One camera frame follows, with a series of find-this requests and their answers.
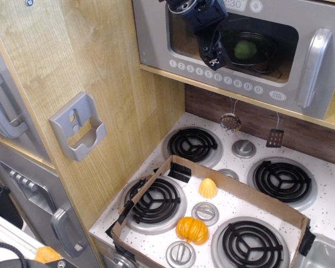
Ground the yellow toy corn piece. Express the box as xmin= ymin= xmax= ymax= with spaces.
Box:
xmin=198 ymin=178 xmax=218 ymax=199

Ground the silver ice dispenser panel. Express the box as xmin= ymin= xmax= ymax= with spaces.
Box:
xmin=0 ymin=161 xmax=56 ymax=215

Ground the center silver stove knob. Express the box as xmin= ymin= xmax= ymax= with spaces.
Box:
xmin=192 ymin=202 xmax=219 ymax=226

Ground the grey wall phone holder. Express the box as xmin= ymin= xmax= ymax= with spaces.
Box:
xmin=49 ymin=92 xmax=107 ymax=162

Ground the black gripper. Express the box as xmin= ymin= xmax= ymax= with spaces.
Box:
xmin=166 ymin=1 xmax=230 ymax=70

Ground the back left stove burner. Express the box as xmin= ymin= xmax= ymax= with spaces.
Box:
xmin=162 ymin=127 xmax=223 ymax=168

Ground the silver microwave door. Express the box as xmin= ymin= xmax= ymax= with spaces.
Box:
xmin=133 ymin=1 xmax=335 ymax=119

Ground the front left stove burner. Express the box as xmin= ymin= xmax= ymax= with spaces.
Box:
xmin=126 ymin=176 xmax=187 ymax=235

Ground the silver oven knob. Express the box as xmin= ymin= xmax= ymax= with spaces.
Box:
xmin=113 ymin=253 xmax=136 ymax=268

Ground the silver sink basin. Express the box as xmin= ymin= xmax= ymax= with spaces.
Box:
xmin=293 ymin=234 xmax=335 ymax=268

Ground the black cable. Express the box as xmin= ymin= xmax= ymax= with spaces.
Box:
xmin=0 ymin=241 xmax=28 ymax=268

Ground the green toy vegetable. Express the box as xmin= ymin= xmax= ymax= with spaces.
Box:
xmin=234 ymin=40 xmax=257 ymax=60

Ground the front right stove burner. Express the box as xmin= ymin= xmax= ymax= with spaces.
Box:
xmin=210 ymin=217 xmax=290 ymax=268

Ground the front silver stove knob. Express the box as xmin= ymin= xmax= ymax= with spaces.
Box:
xmin=166 ymin=241 xmax=196 ymax=268

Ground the hanging round metal strainer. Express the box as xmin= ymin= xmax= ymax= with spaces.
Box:
xmin=220 ymin=113 xmax=241 ymax=132

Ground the cardboard fence with black tape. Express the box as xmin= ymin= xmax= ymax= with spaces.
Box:
xmin=104 ymin=156 xmax=312 ymax=267

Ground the orange toy pumpkin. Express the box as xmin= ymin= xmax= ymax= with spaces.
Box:
xmin=175 ymin=217 xmax=209 ymax=245

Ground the back right stove burner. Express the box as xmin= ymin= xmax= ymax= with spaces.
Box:
xmin=246 ymin=157 xmax=318 ymax=211

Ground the steel pot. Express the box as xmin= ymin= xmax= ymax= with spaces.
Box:
xmin=221 ymin=31 xmax=277 ymax=69

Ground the silver stove knob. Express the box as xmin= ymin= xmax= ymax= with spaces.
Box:
xmin=218 ymin=169 xmax=239 ymax=181
xmin=232 ymin=140 xmax=256 ymax=159
xmin=192 ymin=202 xmax=219 ymax=226
xmin=166 ymin=241 xmax=196 ymax=268

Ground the middle silver stove knob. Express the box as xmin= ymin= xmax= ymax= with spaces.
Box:
xmin=218 ymin=169 xmax=239 ymax=181

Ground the hanging small metal spatula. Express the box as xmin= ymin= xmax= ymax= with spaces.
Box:
xmin=266 ymin=129 xmax=284 ymax=148

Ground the back silver stove knob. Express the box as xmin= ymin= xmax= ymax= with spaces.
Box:
xmin=232 ymin=140 xmax=256 ymax=159

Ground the stove burner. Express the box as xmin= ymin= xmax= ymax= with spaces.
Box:
xmin=162 ymin=127 xmax=223 ymax=168
xmin=126 ymin=176 xmax=187 ymax=235
xmin=210 ymin=217 xmax=290 ymax=268
xmin=246 ymin=157 xmax=318 ymax=211

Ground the orange toy on floor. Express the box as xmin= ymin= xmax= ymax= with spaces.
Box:
xmin=34 ymin=246 xmax=62 ymax=264

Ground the lower silver fridge handle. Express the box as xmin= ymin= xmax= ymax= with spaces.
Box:
xmin=50 ymin=208 xmax=83 ymax=258

